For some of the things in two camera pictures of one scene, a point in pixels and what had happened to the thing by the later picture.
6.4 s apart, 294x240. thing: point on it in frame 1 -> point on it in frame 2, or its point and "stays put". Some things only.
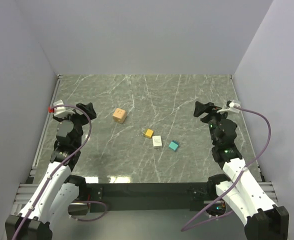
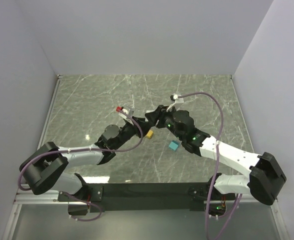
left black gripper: [74, 115] -> [136, 125]
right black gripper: [200, 108] -> [159, 114]
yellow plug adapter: [148, 133] stays put
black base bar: [116, 197] stays put
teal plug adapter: [174, 145] stays put
